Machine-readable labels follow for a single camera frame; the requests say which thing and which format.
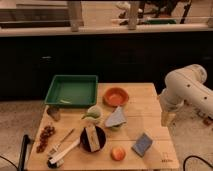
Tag red bowl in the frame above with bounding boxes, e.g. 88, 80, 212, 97
103, 87, 129, 107

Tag wooden block on plate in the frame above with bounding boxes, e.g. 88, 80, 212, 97
86, 125, 100, 152

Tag green plastic tray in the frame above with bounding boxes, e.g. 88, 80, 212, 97
45, 75, 98, 108

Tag blue grey cloth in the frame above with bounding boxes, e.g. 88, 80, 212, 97
105, 106, 126, 128

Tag white handled brush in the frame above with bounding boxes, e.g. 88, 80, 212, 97
47, 138, 80, 169

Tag black cable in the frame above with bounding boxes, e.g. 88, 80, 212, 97
182, 155, 213, 170

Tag bunch of red grapes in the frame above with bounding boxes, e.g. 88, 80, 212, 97
36, 125, 55, 153

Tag black chair frame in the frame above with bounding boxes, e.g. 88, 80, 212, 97
18, 134, 31, 171

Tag blue sponge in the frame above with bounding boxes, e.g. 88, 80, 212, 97
132, 133, 153, 157

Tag small brown block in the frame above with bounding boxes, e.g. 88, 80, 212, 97
47, 106, 60, 121

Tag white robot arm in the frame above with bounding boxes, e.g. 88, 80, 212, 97
158, 64, 213, 126

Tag metal fork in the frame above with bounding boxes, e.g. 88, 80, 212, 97
48, 128, 75, 157

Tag orange fruit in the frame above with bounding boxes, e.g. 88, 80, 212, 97
111, 146, 126, 161

